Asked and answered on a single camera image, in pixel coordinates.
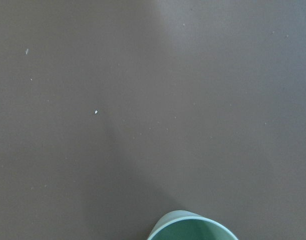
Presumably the green cup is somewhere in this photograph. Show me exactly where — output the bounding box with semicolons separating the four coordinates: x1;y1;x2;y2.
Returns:
147;210;237;240

